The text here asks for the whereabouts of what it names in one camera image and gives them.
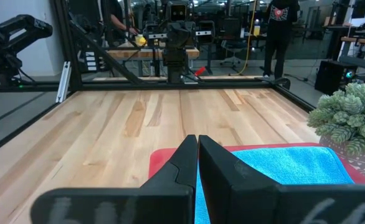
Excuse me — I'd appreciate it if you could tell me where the black computer tower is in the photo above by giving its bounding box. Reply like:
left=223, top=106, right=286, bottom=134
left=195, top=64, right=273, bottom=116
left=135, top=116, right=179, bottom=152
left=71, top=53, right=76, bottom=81
left=314, top=60, right=358, bottom=96

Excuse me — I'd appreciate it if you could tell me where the wooden background table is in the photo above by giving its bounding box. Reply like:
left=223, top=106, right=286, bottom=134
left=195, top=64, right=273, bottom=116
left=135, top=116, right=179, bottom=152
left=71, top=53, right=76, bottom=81
left=107, top=47, right=201, bottom=60

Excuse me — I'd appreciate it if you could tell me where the small yellow cloth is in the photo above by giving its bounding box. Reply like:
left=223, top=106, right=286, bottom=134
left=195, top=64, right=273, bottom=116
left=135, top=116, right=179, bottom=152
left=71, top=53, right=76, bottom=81
left=135, top=34, right=148, bottom=47

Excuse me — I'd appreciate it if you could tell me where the workbench with grey legs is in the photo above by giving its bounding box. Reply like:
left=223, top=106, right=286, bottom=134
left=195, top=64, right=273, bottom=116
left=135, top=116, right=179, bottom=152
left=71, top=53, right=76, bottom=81
left=339, top=35, right=365, bottom=75

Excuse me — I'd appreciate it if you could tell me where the yellow hanging cable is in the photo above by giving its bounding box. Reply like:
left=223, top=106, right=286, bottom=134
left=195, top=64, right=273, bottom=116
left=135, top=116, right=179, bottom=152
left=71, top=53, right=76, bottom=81
left=229, top=0, right=258, bottom=77

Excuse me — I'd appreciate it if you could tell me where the silver aluminium bar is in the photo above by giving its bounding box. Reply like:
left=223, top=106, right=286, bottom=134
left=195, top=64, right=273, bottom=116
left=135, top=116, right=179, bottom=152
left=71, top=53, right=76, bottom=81
left=55, top=60, right=72, bottom=104

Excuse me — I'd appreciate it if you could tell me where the black office chair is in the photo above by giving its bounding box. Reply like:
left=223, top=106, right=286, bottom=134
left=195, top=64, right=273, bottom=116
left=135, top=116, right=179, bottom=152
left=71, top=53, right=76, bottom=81
left=219, top=17, right=249, bottom=68

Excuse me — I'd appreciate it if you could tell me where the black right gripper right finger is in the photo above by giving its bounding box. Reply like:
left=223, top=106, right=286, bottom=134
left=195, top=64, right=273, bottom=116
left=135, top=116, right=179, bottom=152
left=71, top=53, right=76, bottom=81
left=197, top=134, right=365, bottom=224

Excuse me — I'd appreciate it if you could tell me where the potted succulent plant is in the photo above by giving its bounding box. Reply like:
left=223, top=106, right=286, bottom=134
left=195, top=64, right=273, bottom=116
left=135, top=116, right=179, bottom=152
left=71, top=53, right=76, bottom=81
left=306, top=82, right=365, bottom=185

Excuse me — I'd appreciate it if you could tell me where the person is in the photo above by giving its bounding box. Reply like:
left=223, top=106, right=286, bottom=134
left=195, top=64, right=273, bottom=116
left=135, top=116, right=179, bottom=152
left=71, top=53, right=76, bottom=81
left=262, top=0, right=301, bottom=80
left=107, top=0, right=140, bottom=42

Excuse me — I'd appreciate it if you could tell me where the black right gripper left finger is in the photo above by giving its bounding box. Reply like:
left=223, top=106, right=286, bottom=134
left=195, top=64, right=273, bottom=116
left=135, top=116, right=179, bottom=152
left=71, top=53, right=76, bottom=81
left=29, top=134, right=199, bottom=224

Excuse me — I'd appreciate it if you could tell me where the black aluminium table frame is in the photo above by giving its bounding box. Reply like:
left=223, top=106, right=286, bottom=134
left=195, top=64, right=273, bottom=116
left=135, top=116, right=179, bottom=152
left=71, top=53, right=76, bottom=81
left=0, top=0, right=316, bottom=159

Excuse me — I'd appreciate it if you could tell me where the blue microfiber towel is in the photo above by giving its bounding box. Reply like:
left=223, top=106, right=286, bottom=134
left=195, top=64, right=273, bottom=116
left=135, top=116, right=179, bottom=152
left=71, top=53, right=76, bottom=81
left=194, top=146, right=356, bottom=224

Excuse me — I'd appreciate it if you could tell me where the pink plastic bin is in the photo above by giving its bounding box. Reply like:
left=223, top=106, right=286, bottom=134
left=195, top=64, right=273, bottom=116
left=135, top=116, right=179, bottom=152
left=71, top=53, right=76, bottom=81
left=148, top=142, right=365, bottom=187

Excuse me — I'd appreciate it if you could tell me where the black computer monitor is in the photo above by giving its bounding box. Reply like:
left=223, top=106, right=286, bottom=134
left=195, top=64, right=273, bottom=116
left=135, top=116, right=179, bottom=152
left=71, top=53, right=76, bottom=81
left=351, top=0, right=365, bottom=19

